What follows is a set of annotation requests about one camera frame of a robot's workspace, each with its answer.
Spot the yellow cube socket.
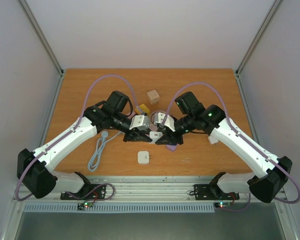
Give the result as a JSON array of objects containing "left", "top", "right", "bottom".
[{"left": 134, "top": 104, "right": 150, "bottom": 116}]

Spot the white 66W charger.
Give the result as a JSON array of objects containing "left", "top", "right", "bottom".
[{"left": 149, "top": 131, "right": 163, "bottom": 142}]

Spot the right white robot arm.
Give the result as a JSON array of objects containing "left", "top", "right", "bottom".
[{"left": 154, "top": 91, "right": 292, "bottom": 203}]

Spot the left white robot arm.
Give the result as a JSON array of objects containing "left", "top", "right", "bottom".
[{"left": 17, "top": 91, "right": 152, "bottom": 199}]

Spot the purple power strip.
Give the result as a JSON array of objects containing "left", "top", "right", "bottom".
[{"left": 166, "top": 145, "right": 177, "bottom": 152}]

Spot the white flat charger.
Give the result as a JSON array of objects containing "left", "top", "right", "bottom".
[{"left": 137, "top": 150, "right": 153, "bottom": 165}]

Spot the beige cube socket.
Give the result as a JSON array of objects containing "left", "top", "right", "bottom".
[{"left": 147, "top": 89, "right": 160, "bottom": 105}]

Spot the small white charger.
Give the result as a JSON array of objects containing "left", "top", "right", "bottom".
[{"left": 207, "top": 136, "right": 219, "bottom": 146}]

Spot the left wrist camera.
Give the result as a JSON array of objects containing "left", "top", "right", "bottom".
[{"left": 129, "top": 115, "right": 150, "bottom": 131}]

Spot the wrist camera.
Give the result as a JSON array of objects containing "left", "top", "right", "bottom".
[
  {"left": 153, "top": 112, "right": 176, "bottom": 132},
  {"left": 129, "top": 115, "right": 150, "bottom": 131}
]

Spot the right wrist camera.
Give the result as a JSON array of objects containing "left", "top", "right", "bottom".
[{"left": 153, "top": 112, "right": 176, "bottom": 132}]

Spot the pink coiled cable with plug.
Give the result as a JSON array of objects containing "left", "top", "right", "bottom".
[{"left": 149, "top": 111, "right": 165, "bottom": 126}]

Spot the aluminium rail frame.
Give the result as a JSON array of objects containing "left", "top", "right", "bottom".
[{"left": 13, "top": 174, "right": 288, "bottom": 203}]

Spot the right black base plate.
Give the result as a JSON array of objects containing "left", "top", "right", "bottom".
[{"left": 192, "top": 184, "right": 240, "bottom": 201}]

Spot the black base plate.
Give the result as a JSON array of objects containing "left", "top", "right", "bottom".
[
  {"left": 192, "top": 184, "right": 240, "bottom": 201},
  {"left": 60, "top": 184, "right": 107, "bottom": 201}
]

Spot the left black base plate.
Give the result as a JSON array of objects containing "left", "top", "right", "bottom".
[{"left": 60, "top": 184, "right": 107, "bottom": 201}]

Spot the grey slotted cable duct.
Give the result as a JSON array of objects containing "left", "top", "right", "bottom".
[{"left": 23, "top": 202, "right": 215, "bottom": 214}]

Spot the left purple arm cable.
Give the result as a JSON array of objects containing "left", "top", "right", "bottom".
[{"left": 16, "top": 74, "right": 138, "bottom": 202}]

